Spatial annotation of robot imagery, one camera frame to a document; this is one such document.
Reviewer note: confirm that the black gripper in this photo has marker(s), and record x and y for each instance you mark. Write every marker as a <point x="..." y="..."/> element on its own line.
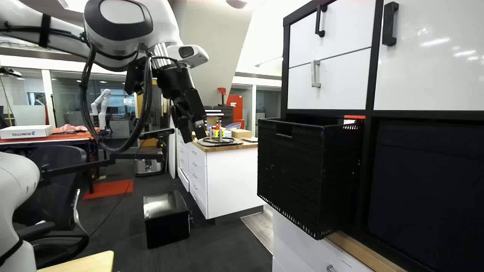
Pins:
<point x="181" y="95"/>

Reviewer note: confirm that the black woven storage basket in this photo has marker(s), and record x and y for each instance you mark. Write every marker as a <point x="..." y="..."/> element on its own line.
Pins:
<point x="302" y="175"/>
<point x="428" y="196"/>

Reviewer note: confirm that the small white robot arm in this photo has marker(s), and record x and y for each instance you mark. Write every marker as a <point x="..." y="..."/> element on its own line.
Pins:
<point x="99" y="106"/>

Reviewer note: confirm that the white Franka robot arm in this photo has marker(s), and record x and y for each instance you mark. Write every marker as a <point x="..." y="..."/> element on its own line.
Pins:
<point x="125" y="30"/>

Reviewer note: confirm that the small yellow bottle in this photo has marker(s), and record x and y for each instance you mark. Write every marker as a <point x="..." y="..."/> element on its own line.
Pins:
<point x="216" y="133"/>

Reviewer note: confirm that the round plate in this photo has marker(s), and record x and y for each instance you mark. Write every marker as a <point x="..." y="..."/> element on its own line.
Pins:
<point x="219" y="142"/>

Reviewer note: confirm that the black appliance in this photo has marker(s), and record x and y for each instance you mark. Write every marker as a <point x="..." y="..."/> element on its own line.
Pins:
<point x="217" y="115"/>

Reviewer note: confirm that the red cabinet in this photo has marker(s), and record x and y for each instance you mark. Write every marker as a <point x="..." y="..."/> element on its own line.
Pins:
<point x="236" y="107"/>

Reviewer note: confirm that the light wooden box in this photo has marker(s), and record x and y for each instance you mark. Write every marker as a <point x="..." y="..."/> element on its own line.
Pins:
<point x="242" y="133"/>

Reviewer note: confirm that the white kitchen island cabinet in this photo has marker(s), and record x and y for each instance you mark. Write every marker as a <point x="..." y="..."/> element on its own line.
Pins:
<point x="220" y="178"/>

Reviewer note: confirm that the black box stool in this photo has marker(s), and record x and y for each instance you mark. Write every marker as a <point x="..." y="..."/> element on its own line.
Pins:
<point x="166" y="219"/>

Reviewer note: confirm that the red floor mat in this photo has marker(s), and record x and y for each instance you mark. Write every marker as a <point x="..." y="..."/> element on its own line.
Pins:
<point x="107" y="189"/>

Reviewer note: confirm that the red cloth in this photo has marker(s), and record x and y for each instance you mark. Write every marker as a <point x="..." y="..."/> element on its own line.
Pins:
<point x="69" y="128"/>

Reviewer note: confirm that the red table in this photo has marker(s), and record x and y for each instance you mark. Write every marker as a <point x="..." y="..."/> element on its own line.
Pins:
<point x="45" y="139"/>

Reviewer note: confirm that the black office chair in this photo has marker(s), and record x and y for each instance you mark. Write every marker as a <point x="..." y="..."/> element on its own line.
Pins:
<point x="54" y="201"/>

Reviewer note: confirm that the white cabinet with wooden countertop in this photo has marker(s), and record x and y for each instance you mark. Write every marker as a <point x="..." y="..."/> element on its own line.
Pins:
<point x="302" y="249"/>

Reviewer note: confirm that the small red label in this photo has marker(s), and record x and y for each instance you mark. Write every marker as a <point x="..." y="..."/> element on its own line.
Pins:
<point x="354" y="116"/>

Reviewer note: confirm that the flat white box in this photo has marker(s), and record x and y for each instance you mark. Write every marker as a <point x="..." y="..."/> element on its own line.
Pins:
<point x="24" y="131"/>

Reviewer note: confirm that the light wooden table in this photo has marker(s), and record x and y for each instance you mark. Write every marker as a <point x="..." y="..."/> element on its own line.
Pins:
<point x="83" y="263"/>

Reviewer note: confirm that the black cube shelf unit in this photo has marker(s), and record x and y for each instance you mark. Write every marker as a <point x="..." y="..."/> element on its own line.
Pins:
<point x="375" y="75"/>

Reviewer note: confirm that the white cabinet door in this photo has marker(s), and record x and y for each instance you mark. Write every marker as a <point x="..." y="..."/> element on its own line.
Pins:
<point x="432" y="69"/>

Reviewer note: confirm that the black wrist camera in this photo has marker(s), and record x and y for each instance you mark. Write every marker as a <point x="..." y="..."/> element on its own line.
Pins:
<point x="134" y="75"/>

